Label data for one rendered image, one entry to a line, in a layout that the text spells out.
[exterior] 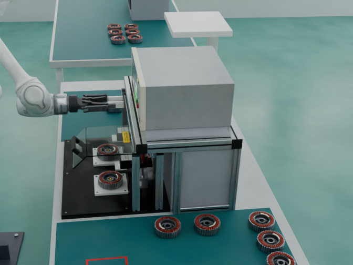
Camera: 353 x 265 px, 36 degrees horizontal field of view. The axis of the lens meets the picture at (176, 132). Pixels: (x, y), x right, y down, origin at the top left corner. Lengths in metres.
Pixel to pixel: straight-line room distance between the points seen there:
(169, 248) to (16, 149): 2.38
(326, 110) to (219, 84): 2.99
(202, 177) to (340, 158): 2.25
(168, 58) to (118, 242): 0.84
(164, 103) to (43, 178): 1.93
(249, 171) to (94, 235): 0.87
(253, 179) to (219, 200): 0.31
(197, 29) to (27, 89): 1.35
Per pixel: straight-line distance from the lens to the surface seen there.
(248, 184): 2.65
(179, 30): 3.18
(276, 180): 4.06
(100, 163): 2.70
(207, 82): 2.26
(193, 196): 2.40
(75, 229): 2.36
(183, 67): 2.40
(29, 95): 2.16
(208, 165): 2.32
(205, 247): 2.27
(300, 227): 3.66
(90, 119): 3.16
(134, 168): 2.27
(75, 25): 4.67
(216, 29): 3.22
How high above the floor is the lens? 2.25
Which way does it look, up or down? 30 degrees down
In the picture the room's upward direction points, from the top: 2 degrees clockwise
